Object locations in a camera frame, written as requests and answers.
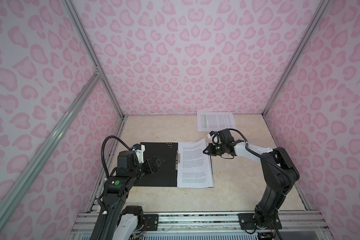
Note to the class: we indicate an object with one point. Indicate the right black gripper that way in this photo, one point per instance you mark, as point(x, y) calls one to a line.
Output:
point(211, 151)

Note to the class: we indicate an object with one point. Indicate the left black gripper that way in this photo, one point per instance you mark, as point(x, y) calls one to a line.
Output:
point(155, 166)

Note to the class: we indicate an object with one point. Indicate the blue black file folder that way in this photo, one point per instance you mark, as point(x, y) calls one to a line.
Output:
point(167, 175)

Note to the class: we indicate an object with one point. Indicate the green highlighted paper sheet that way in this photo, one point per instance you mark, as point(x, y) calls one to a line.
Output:
point(215, 121)

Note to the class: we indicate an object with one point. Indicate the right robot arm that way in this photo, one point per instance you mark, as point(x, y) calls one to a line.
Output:
point(280, 173)

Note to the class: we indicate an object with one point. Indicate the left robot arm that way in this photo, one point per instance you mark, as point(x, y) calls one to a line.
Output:
point(116, 189)

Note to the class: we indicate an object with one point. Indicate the left diagonal aluminium strut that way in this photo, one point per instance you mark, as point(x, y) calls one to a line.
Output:
point(21, 186)

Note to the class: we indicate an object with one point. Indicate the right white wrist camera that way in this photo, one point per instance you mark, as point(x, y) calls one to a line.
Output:
point(214, 137)

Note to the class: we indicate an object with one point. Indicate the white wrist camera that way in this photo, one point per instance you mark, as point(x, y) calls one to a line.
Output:
point(139, 150)
point(214, 137)

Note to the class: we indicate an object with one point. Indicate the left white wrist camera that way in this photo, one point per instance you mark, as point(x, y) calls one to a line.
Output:
point(139, 150)

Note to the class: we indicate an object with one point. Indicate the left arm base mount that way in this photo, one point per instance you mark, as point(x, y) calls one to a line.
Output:
point(135, 216)

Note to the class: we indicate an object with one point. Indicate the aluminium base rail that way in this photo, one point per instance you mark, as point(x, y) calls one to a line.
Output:
point(290, 225)

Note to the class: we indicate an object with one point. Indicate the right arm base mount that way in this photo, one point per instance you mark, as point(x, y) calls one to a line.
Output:
point(257, 221)

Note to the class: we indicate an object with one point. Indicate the left corner aluminium post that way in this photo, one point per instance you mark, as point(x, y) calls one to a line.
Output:
point(79, 27)

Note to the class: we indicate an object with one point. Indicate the corner aluminium post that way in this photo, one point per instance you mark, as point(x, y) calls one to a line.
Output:
point(318, 15)
point(79, 27)

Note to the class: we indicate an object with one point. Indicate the right corner aluminium post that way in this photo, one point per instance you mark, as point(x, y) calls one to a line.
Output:
point(318, 15)

